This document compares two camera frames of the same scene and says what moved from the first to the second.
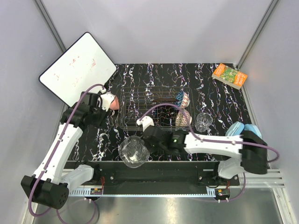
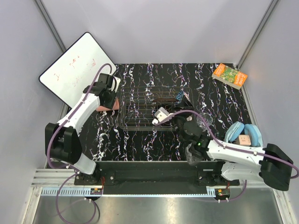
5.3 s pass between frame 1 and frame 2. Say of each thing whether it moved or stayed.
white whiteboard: stayed
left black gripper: moved
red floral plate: stayed
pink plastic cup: stayed
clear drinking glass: stayed
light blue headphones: stayed
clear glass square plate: moved
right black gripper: moved
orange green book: stayed
